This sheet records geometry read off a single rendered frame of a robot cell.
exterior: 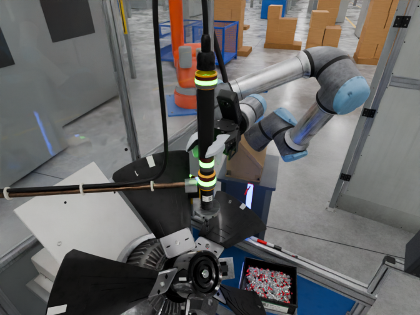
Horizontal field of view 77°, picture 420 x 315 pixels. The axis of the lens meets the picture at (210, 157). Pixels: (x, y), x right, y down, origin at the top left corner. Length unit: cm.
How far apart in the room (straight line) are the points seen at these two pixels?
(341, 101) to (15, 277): 136
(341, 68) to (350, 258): 186
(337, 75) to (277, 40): 888
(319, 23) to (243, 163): 689
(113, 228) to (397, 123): 210
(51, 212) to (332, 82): 93
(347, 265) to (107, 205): 200
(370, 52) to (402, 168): 636
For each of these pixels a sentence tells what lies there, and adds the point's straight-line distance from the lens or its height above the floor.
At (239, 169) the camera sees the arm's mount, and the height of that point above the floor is 106.
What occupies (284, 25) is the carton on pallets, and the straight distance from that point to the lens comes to 974.
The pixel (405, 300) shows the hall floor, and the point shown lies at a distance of 251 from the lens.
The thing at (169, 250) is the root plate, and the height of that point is 123.
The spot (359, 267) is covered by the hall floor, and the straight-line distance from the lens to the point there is 252.
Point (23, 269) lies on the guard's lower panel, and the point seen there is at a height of 90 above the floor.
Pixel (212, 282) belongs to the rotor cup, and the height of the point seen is 120.
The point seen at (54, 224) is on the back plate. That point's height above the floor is 129.
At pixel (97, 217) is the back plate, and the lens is 92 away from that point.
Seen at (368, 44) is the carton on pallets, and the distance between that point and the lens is 865.
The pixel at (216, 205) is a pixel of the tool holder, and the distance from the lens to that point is 72.
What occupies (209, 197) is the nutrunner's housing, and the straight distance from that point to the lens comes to 67.
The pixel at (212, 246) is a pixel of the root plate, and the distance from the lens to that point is 85.
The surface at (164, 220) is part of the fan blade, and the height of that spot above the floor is 131.
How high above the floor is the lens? 186
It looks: 34 degrees down
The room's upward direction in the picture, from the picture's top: straight up
